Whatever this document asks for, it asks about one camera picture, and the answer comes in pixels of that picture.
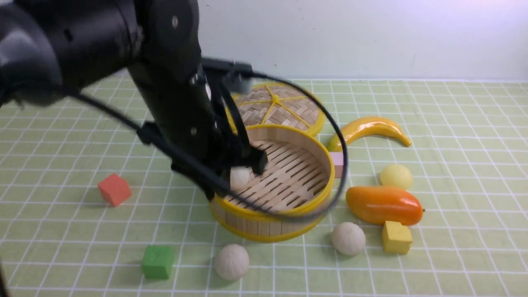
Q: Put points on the green checkered tablecloth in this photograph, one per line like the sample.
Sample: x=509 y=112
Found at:
x=60 y=238

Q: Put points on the orange toy mango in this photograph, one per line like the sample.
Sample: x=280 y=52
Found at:
x=379 y=204

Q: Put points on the yellow toy banana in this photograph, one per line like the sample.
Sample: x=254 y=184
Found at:
x=374 y=126

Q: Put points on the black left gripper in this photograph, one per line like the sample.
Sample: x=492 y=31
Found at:
x=199 y=120

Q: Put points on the woven bamboo steamer lid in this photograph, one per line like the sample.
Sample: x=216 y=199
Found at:
x=279 y=104

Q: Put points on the yellow toy bun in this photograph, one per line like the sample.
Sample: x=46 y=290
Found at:
x=396 y=175

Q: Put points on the red wooden cube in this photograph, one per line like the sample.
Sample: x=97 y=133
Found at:
x=114 y=190

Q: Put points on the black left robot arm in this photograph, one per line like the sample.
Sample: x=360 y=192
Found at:
x=51 y=49

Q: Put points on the bamboo steamer tray yellow rim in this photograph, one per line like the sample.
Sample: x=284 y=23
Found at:
x=297 y=180

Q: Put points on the white bun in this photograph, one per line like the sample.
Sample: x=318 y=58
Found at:
x=239 y=178
x=348 y=239
x=232 y=262

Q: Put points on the yellow wooden cube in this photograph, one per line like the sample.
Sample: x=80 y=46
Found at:
x=396 y=238

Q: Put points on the pink wooden cube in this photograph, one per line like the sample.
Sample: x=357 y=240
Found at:
x=339 y=161

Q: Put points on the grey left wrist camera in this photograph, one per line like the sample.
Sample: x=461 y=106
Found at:
x=231 y=73

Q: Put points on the green wooden cube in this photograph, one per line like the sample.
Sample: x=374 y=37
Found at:
x=157 y=262

